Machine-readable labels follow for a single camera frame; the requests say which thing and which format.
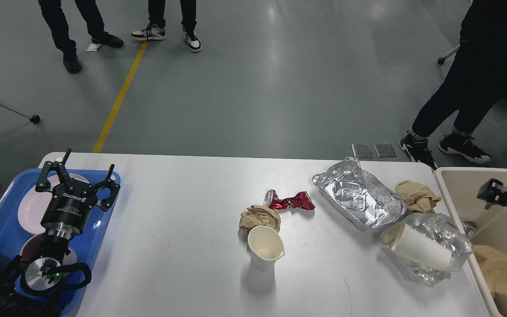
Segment blue plastic tray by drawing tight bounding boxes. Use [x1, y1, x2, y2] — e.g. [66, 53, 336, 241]
[0, 168, 114, 317]

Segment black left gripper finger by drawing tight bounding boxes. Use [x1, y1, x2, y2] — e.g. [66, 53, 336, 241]
[35, 148, 74, 192]
[84, 164, 121, 212]

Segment metal floor plate left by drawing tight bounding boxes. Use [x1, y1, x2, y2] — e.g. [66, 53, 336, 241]
[352, 143, 374, 159]

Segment beige plastic bin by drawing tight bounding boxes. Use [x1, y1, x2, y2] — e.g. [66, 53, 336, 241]
[434, 167, 507, 317]

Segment pink mug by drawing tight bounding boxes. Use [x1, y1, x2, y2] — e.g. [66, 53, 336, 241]
[19, 232, 79, 276]

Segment crushed red can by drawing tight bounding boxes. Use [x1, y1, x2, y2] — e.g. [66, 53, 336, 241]
[264, 189, 316, 210]

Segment crumpled aluminium foil tray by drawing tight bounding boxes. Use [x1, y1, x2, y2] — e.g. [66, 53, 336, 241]
[312, 157, 407, 230]

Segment metal floor plate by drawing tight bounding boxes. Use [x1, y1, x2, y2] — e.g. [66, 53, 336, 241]
[352, 143, 374, 159]
[374, 143, 397, 159]

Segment brown paper bag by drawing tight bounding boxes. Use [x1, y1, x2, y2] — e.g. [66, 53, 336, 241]
[474, 245, 507, 298]

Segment metal floor plate right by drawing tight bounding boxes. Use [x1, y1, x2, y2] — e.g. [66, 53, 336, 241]
[374, 143, 397, 159]

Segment crumpled brown paper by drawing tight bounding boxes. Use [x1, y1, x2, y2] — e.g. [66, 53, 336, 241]
[396, 180, 442, 214]

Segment crumpled brown paper ball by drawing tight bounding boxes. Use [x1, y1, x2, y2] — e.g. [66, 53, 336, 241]
[238, 205, 281, 233]

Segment clear plastic wrap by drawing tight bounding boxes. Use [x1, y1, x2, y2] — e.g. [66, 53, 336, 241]
[380, 213, 473, 287]

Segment person in black trousers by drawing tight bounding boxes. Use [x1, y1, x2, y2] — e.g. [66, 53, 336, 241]
[131, 0, 202, 53]

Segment pink plate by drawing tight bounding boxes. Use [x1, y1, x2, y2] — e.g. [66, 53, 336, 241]
[17, 173, 91, 236]

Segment person in dark trousers left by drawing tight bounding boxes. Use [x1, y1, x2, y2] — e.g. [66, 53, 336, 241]
[38, 0, 124, 74]

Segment person in dark clothes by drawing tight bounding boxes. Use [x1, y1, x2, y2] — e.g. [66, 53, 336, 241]
[400, 0, 507, 170]

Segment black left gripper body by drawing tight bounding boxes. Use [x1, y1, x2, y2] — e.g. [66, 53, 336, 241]
[40, 188, 97, 233]

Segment white office chair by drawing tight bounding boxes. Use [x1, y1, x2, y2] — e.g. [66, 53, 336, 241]
[437, 45, 460, 66]

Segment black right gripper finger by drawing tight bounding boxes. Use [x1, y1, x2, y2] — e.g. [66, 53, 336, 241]
[477, 178, 507, 210]

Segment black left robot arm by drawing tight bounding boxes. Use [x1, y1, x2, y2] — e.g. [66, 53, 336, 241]
[0, 149, 121, 317]

